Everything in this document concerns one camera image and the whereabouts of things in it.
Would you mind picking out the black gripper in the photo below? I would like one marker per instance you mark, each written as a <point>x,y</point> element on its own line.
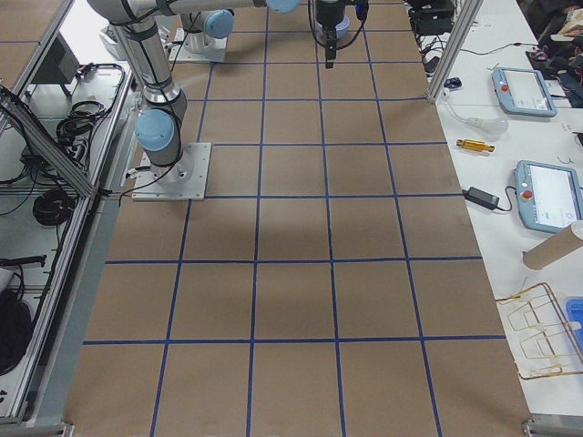
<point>327,15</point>

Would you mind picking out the cardboard tube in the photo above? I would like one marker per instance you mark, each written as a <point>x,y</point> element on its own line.
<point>555,247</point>

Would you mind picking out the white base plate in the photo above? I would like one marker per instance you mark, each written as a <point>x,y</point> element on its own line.
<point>197,48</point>
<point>187,180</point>

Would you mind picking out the teach pendant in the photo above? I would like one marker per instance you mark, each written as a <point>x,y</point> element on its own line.
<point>523,92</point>
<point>549,197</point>

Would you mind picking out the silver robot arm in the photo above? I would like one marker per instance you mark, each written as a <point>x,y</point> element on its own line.
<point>219,23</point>
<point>158,130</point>

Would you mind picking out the far teach pendant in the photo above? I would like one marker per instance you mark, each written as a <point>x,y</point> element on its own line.
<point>523,92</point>

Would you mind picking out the gold cylindrical tool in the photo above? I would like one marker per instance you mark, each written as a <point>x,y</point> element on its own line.
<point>475,146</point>

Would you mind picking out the near teach pendant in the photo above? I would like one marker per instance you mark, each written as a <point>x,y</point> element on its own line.
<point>549,197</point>

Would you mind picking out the aluminium frame strut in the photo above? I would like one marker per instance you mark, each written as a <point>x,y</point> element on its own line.
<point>454,44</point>

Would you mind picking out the blue plastic tray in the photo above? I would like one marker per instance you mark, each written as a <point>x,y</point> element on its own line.
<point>574,311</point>

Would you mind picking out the gold wire rack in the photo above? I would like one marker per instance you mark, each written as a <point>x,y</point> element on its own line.
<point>541,336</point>

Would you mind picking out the black power brick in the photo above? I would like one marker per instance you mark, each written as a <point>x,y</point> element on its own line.
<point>481,198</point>

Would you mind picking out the white light bulb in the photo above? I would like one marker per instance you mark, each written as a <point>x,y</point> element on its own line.
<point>491,126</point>

